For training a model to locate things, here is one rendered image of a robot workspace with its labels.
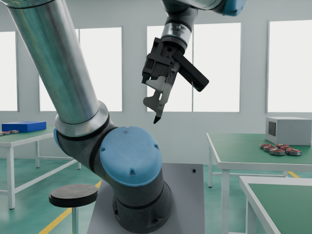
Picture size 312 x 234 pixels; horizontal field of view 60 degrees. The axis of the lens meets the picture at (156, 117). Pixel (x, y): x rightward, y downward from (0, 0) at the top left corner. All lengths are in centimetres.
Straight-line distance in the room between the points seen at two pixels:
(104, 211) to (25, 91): 551
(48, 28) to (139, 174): 29
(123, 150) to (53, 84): 18
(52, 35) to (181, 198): 48
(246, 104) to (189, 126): 112
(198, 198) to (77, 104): 38
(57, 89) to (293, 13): 528
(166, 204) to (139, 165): 18
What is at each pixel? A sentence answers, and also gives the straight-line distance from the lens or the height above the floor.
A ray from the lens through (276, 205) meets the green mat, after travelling 129.
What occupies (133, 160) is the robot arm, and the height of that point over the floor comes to 107.
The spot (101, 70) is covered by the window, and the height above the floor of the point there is 179.
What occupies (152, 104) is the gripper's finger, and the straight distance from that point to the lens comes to 72.
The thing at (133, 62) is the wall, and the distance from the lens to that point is 530.
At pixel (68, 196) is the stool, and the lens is 194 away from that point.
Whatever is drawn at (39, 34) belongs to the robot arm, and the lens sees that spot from 46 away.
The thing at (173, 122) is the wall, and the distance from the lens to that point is 515.
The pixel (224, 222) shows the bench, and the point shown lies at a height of 29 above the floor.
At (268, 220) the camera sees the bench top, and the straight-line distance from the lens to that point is 114.
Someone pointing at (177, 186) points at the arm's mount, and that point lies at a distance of 74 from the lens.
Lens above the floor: 118
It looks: 3 degrees down
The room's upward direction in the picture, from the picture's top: straight up
